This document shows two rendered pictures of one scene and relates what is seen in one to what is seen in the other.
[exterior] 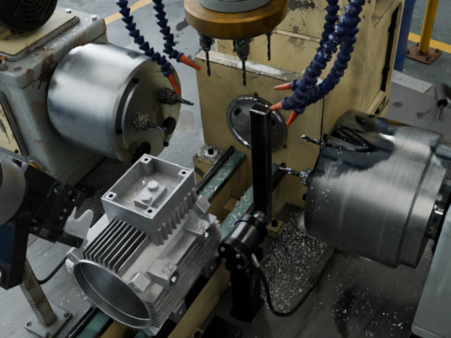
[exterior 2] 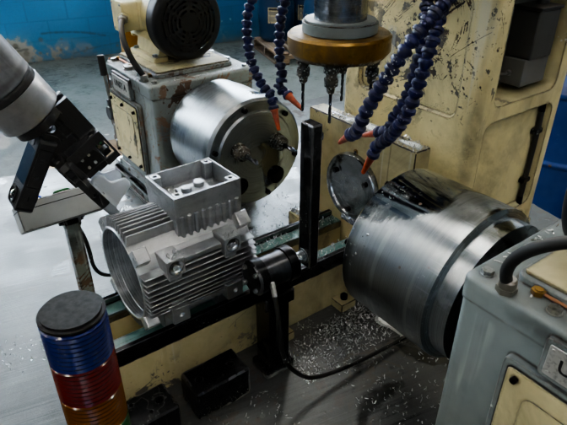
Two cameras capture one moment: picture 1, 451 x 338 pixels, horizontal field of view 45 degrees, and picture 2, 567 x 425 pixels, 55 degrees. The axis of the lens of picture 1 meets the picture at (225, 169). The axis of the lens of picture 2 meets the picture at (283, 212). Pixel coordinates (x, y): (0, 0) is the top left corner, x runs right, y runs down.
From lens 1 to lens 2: 0.34 m
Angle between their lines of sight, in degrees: 19
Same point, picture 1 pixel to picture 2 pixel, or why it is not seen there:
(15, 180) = (41, 98)
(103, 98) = (210, 119)
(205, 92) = not seen: hidden behind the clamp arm
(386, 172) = (430, 225)
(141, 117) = (240, 147)
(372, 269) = (429, 373)
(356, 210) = (388, 261)
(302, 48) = (418, 119)
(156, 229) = (178, 215)
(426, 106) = not seen: outside the picture
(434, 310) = (453, 411)
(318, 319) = (341, 399)
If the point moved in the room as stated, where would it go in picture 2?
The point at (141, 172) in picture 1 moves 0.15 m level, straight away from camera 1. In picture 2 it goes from (199, 173) to (219, 139)
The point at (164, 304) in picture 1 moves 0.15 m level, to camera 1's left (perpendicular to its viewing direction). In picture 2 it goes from (160, 292) to (77, 271)
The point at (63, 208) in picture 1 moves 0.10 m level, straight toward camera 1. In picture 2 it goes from (94, 159) to (77, 191)
